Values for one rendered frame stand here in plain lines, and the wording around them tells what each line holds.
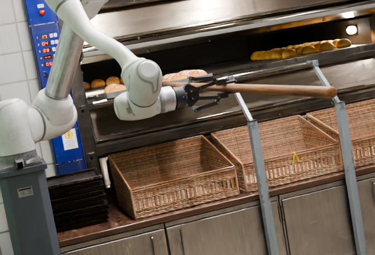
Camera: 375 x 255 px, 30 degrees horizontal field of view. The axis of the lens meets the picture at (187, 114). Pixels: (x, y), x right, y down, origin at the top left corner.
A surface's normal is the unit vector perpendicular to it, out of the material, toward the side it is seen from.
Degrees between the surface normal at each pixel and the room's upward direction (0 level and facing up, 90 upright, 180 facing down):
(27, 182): 90
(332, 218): 90
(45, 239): 90
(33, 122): 84
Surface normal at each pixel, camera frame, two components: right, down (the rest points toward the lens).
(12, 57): 0.27, 0.05
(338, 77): 0.20, -0.29
